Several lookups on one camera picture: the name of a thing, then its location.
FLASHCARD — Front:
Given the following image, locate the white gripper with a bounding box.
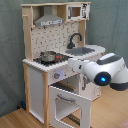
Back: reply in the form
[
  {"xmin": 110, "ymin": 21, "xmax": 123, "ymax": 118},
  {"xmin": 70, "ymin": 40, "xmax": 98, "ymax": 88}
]
[{"xmin": 68, "ymin": 58, "xmax": 88, "ymax": 74}]

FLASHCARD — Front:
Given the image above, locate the white oven door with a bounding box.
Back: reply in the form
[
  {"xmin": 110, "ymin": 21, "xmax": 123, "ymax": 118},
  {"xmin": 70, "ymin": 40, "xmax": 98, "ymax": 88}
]
[{"xmin": 49, "ymin": 86, "xmax": 91, "ymax": 128}]

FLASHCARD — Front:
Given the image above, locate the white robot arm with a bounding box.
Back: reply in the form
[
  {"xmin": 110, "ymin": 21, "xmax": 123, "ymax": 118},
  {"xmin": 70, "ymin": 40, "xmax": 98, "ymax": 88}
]
[{"xmin": 68, "ymin": 53, "xmax": 128, "ymax": 91}]

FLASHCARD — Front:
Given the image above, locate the wooden toy kitchen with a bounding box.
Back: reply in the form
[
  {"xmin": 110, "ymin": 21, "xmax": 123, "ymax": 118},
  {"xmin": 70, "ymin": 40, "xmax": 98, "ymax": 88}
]
[{"xmin": 22, "ymin": 2, "xmax": 105, "ymax": 128}]

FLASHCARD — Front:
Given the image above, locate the grey toy sink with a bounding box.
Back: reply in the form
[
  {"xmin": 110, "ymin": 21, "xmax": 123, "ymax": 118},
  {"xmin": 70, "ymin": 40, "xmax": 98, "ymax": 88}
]
[{"xmin": 66, "ymin": 47, "xmax": 94, "ymax": 56}]

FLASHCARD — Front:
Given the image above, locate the black toy stovetop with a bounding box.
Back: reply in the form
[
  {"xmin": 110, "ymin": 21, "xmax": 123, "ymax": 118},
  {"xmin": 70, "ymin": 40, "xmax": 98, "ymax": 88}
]
[{"xmin": 34, "ymin": 53, "xmax": 69, "ymax": 66}]

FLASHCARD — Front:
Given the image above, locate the black toy faucet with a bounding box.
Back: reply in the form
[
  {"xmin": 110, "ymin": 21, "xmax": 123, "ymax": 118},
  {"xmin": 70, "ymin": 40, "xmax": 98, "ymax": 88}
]
[{"xmin": 67, "ymin": 32, "xmax": 83, "ymax": 50}]

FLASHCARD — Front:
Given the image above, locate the small metal pot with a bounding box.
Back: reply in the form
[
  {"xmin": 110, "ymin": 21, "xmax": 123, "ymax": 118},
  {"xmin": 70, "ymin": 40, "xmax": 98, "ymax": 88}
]
[{"xmin": 40, "ymin": 51, "xmax": 56, "ymax": 62}]

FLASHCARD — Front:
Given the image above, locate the grey backdrop curtain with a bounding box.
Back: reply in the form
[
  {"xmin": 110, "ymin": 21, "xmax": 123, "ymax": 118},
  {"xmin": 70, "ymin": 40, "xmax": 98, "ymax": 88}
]
[{"xmin": 0, "ymin": 0, "xmax": 128, "ymax": 117}]

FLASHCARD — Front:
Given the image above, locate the white toy microwave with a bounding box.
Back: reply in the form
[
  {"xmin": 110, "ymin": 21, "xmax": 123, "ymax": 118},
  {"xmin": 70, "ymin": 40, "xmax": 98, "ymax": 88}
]
[{"xmin": 67, "ymin": 3, "xmax": 90, "ymax": 21}]

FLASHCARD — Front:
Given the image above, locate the grey range hood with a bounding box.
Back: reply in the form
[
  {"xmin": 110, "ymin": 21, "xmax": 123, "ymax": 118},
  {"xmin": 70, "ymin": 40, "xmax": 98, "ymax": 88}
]
[{"xmin": 35, "ymin": 5, "xmax": 64, "ymax": 27}]

